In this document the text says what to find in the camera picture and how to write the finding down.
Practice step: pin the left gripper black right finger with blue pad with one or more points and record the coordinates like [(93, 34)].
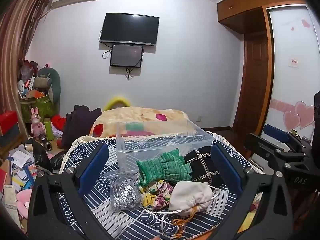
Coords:
[(273, 218)]

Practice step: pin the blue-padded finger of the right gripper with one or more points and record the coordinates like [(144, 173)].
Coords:
[(276, 133)]

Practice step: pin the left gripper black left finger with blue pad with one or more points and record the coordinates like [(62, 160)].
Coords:
[(45, 216)]

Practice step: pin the white drawstring pouch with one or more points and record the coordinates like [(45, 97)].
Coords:
[(190, 196)]

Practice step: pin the green knitted glove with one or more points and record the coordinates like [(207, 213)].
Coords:
[(169, 166)]

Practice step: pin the floral fabric scrunchie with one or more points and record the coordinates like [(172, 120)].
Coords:
[(156, 195)]

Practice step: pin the pink plush toy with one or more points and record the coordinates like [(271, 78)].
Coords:
[(22, 201)]

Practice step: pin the white sliding wardrobe door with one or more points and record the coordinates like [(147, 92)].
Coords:
[(295, 33)]

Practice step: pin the brown wooden door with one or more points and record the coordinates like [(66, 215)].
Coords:
[(250, 108)]

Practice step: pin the bag of silver beads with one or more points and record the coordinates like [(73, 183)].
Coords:
[(124, 190)]

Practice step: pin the black white checkered cloth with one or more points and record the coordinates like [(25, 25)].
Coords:
[(203, 168)]

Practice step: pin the black flashlight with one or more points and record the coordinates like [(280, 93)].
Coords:
[(45, 142)]

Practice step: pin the green bottle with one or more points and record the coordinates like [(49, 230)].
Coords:
[(48, 127)]

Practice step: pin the pink rabbit figurine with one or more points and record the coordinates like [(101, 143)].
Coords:
[(37, 127)]

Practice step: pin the red plush item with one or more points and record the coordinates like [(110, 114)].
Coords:
[(58, 122)]

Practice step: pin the blue patterned tablecloth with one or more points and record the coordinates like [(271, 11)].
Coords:
[(143, 223)]

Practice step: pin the red box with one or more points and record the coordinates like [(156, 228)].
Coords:
[(7, 121)]

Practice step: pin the green storage box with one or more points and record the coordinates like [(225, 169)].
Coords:
[(46, 108)]

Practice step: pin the clear plastic storage box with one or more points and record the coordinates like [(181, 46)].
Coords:
[(137, 141)]

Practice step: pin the beige patchwork blanket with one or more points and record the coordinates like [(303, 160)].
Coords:
[(105, 125)]

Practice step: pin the wooden overhead cabinet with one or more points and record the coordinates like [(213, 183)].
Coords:
[(246, 16)]

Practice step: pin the grey green plush toy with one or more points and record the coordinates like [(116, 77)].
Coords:
[(48, 80)]

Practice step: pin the striped brown curtain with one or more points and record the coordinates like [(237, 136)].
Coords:
[(18, 24)]

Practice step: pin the small wall monitor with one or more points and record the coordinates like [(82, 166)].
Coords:
[(125, 55)]

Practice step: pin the large wall television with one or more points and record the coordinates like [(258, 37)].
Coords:
[(130, 28)]

